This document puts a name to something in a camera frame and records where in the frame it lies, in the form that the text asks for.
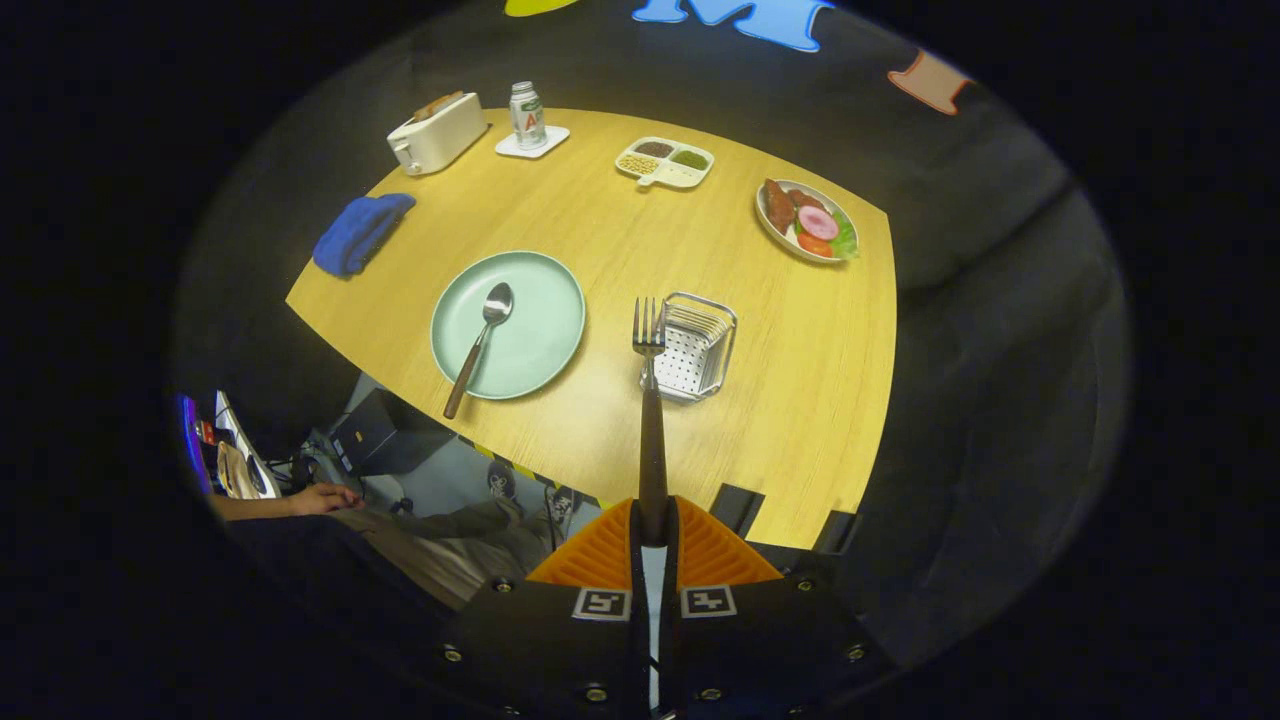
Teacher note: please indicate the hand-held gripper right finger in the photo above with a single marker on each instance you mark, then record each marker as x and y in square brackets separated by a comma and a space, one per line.
[671, 570]

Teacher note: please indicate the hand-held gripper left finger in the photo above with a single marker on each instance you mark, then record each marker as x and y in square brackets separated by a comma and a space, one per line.
[637, 570]

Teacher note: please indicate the dark sneaker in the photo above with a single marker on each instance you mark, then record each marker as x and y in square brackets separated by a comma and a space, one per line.
[563, 503]
[501, 482]

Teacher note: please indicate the pale green round plate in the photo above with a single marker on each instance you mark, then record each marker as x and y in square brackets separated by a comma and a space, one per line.
[540, 335]

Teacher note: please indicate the black box under table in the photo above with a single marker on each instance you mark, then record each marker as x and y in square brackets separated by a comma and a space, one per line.
[385, 435]

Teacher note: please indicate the white oval food plate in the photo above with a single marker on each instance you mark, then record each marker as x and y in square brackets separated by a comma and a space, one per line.
[783, 243]

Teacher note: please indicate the red tomato slice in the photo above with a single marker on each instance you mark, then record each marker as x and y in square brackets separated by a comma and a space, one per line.
[815, 244]

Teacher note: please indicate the green lettuce leaf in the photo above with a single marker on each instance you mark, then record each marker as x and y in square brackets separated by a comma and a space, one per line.
[846, 240]

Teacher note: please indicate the long brown sausage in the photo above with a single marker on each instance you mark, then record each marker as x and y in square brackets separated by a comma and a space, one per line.
[779, 208]

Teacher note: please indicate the pink ham slice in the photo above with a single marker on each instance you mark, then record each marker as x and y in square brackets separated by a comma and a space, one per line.
[818, 222]

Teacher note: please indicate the white divided snack dish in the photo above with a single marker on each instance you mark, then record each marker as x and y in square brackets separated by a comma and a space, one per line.
[685, 178]

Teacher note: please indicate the short brown sausage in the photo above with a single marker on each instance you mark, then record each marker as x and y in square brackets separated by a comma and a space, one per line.
[805, 198]

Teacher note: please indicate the pile of yellow beans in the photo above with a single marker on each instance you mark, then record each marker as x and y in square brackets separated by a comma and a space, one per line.
[638, 163]

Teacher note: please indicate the pile of green beans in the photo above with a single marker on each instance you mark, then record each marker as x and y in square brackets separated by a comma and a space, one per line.
[690, 159]

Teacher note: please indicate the pile of brown beans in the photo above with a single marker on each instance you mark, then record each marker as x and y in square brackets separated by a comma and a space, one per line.
[654, 149]

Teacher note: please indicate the blue folded cloth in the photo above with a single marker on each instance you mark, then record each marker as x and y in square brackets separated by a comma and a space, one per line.
[355, 235]

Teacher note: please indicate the white square coaster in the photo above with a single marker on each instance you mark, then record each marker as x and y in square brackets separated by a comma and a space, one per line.
[555, 138]

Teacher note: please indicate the small white drink bottle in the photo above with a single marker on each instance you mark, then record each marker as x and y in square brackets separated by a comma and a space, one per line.
[527, 120]

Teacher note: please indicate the white toaster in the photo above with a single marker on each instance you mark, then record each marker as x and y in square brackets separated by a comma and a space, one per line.
[445, 142]

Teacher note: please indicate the brown toast slice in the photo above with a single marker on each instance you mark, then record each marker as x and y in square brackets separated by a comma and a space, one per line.
[438, 105]

